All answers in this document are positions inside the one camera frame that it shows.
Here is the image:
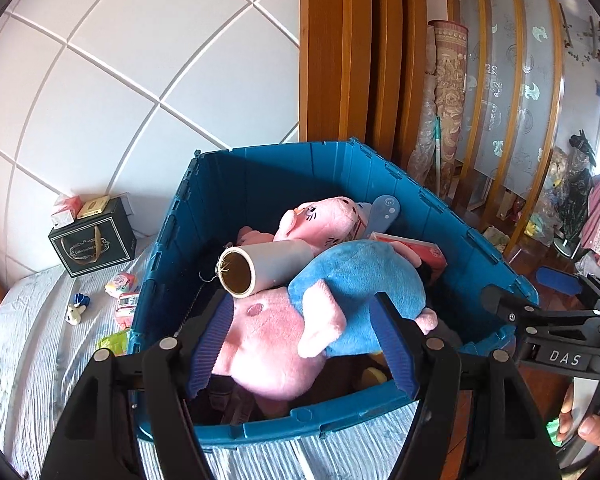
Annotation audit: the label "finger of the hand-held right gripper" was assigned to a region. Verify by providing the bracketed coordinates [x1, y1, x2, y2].
[536, 266, 600, 311]
[480, 284, 600, 333]

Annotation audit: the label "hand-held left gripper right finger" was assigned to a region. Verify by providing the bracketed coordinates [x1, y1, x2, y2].
[369, 291, 563, 480]

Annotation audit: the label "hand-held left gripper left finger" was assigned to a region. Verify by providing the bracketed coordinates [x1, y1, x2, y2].
[40, 292, 235, 480]

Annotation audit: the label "pink pig plush blue body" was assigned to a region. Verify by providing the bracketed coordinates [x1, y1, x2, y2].
[207, 240, 438, 403]

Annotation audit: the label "pink pack with barcode label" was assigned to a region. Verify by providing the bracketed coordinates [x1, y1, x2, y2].
[116, 294, 142, 328]

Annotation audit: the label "green snack packet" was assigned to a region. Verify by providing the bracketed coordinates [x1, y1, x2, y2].
[97, 330, 133, 356]

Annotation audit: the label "colourful small tissue pack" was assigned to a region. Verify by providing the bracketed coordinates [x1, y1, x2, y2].
[105, 271, 140, 296]

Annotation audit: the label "white paper roll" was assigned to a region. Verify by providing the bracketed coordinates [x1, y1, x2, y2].
[216, 240, 315, 297]

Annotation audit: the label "small white blue plush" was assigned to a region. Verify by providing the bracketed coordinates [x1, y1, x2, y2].
[66, 292, 91, 325]

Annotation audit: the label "pink pig plush orange dress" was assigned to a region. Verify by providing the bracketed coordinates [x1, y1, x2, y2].
[237, 196, 361, 251]

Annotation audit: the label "blue plastic storage container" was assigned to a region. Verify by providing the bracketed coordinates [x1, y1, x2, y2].
[130, 138, 540, 453]

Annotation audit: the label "person's right hand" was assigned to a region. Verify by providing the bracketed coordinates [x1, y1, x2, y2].
[557, 390, 600, 448]

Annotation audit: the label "red pack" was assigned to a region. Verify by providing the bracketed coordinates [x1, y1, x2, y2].
[367, 231, 448, 271]

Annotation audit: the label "light blue round plastic toy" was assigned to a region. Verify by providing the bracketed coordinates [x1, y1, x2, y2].
[357, 194, 401, 236]

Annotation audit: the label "light blue striped bed sheet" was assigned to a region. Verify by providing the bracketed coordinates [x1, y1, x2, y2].
[0, 232, 421, 480]

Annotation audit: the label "flat yellow box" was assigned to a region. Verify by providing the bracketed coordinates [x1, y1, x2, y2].
[76, 199, 112, 219]

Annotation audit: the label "pink white tissue pack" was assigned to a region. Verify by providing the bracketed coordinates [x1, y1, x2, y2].
[50, 195, 83, 228]

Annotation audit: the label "rolled patterned carpet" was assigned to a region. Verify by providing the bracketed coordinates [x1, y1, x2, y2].
[407, 20, 468, 196]

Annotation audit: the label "frosted glass sliding doors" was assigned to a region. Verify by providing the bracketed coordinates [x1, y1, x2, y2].
[445, 0, 600, 211]

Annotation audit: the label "white quilted headboard panel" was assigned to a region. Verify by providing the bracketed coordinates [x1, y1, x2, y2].
[0, 0, 301, 281]

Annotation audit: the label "black gift box gold handle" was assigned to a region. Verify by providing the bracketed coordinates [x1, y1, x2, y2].
[48, 196, 138, 278]

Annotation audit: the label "green mop handle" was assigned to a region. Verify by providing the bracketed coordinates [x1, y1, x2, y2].
[432, 116, 443, 196]

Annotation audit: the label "wooden headboard frame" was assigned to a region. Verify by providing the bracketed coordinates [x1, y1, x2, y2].
[299, 0, 431, 171]

